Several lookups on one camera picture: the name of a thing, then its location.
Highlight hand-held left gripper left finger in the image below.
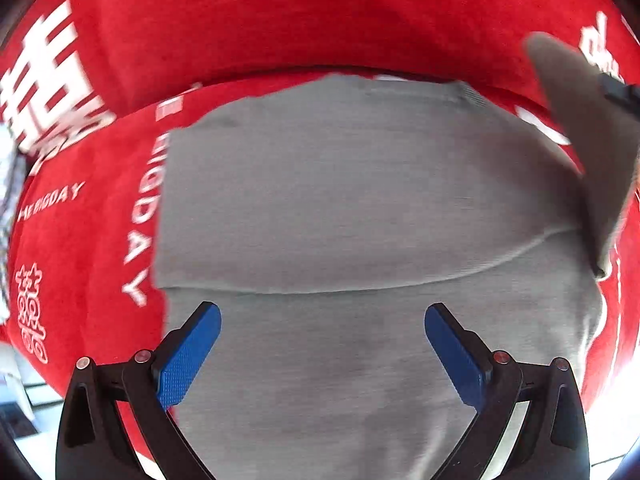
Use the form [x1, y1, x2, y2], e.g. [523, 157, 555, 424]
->
[56, 301, 222, 480]

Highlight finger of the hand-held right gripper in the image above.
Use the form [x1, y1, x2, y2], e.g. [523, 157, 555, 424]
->
[597, 72, 640, 113]

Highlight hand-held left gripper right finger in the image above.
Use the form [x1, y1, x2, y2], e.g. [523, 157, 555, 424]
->
[424, 303, 591, 480]

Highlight grey small garment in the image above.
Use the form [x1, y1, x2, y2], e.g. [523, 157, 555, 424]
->
[152, 32, 640, 480]

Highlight white patterned cloth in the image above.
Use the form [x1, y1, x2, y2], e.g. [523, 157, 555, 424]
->
[0, 122, 27, 323]

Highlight red printed sofa cover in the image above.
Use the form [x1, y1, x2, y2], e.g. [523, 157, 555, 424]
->
[0, 0, 640, 466]

